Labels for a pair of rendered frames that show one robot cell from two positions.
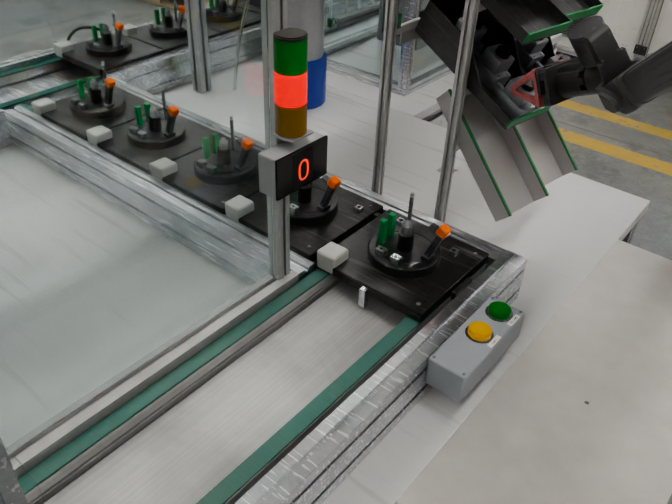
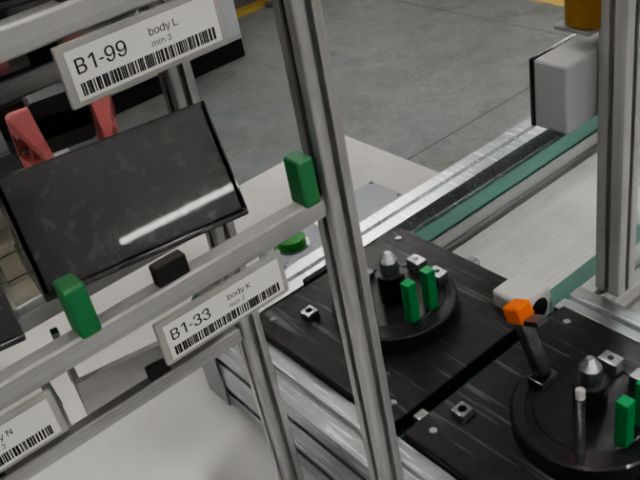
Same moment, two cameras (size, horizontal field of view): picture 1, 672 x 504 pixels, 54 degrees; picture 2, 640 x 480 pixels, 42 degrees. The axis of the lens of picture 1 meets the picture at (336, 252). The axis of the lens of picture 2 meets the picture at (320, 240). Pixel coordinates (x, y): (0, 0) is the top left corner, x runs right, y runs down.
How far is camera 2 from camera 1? 175 cm
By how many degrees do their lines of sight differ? 108
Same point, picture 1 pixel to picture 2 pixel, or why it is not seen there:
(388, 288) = (435, 256)
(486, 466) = not seen: hidden behind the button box
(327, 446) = (525, 125)
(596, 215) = not seen: outside the picture
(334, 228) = (518, 365)
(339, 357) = (511, 232)
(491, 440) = not seen: hidden behind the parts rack
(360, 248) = (470, 322)
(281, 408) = (579, 184)
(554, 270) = (107, 444)
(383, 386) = (464, 167)
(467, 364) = (363, 190)
